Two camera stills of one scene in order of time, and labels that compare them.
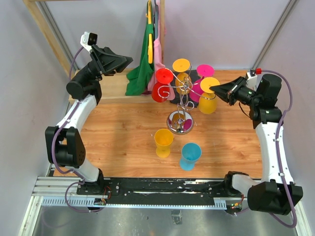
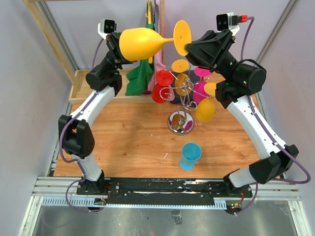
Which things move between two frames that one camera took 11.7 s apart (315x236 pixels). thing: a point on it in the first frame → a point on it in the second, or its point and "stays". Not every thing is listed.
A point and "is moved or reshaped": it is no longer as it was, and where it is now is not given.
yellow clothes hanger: x=149 y=15 stays
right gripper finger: x=224 y=90 → x=210 y=35
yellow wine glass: x=183 y=81 stays
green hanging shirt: x=139 y=79 stays
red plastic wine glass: x=161 y=90 stays
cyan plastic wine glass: x=190 y=152 stays
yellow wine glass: x=207 y=101 is moved or reshaped
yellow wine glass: x=163 y=138 → x=138 y=43
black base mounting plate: x=166 y=191 stays
